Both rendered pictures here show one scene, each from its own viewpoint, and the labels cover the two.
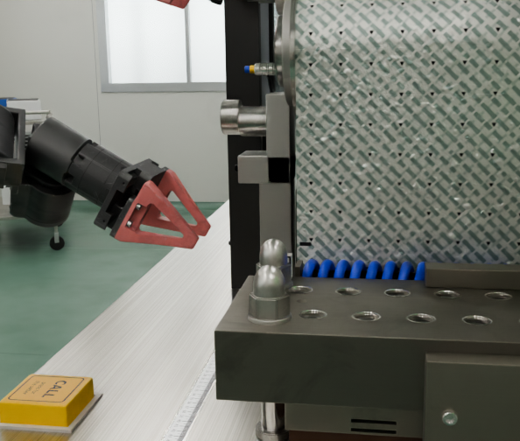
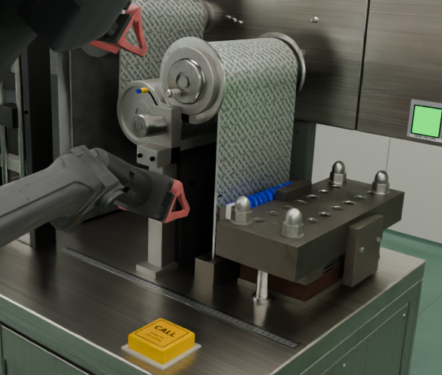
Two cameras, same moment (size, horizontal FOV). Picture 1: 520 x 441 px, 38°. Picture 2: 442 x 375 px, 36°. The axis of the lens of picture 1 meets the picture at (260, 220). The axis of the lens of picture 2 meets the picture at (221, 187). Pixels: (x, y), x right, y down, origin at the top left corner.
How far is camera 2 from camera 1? 98 cm
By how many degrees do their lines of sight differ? 60
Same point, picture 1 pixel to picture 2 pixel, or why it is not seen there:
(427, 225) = (260, 170)
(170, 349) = (117, 294)
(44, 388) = (160, 333)
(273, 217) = not seen: hidden behind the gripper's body
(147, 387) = (165, 313)
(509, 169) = (285, 135)
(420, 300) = (302, 207)
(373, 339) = (337, 228)
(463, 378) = (364, 231)
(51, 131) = (114, 159)
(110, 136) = not seen: outside the picture
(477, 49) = (279, 78)
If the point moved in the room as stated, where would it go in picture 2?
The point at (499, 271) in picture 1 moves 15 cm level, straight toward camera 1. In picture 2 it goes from (304, 185) to (369, 206)
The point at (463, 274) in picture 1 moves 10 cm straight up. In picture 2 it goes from (295, 190) to (299, 139)
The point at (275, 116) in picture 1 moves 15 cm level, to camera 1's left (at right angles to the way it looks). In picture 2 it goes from (175, 122) to (122, 138)
